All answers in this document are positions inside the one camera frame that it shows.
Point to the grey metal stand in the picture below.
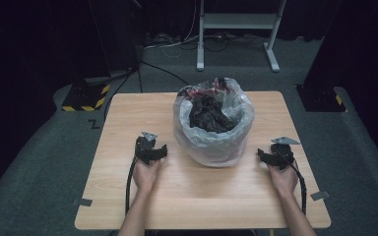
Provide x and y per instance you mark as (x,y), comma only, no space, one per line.
(236,21)

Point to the person's left hand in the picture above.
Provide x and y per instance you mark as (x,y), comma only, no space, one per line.
(146,177)

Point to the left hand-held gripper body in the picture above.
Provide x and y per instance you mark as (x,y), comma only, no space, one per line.
(142,147)

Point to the person's right hand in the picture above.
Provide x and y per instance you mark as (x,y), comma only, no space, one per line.
(283,182)

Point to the black base with yellow mark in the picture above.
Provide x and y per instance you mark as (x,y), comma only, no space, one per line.
(318,98)

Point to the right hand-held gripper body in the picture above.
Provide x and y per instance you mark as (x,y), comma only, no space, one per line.
(282,154)

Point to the black plastic bag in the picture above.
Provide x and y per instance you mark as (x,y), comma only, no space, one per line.
(210,114)

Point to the black yellow striped base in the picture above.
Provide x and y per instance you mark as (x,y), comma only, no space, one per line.
(85,98)

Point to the grey tape piece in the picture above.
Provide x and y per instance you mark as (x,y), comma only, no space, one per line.
(82,202)
(320,195)

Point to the translucent plastic trash bag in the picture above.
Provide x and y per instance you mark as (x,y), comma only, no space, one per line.
(210,149)

